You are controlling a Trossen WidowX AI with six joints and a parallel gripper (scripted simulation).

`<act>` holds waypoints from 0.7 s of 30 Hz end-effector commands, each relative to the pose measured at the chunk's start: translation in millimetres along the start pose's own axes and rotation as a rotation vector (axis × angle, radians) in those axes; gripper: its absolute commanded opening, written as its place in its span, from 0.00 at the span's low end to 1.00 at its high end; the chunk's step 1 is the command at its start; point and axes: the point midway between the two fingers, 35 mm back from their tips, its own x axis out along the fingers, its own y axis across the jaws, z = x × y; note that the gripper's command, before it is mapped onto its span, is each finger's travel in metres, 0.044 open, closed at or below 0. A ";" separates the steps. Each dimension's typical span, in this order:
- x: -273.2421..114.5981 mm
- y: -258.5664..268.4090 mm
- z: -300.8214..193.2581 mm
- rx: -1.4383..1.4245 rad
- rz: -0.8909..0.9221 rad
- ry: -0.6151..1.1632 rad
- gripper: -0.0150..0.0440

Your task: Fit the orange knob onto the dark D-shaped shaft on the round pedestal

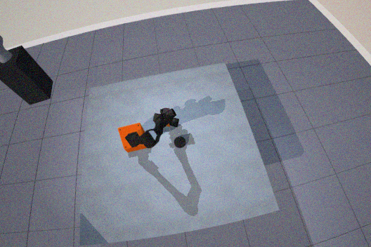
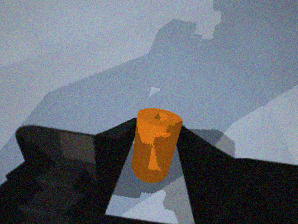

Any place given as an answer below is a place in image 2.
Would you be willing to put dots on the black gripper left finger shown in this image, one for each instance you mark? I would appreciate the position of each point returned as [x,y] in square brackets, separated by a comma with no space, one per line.
[103,154]

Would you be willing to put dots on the orange knob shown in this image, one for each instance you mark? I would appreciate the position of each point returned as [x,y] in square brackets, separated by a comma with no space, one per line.
[156,136]

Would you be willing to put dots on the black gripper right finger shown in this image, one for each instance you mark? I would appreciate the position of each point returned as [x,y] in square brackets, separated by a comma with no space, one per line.
[215,180]

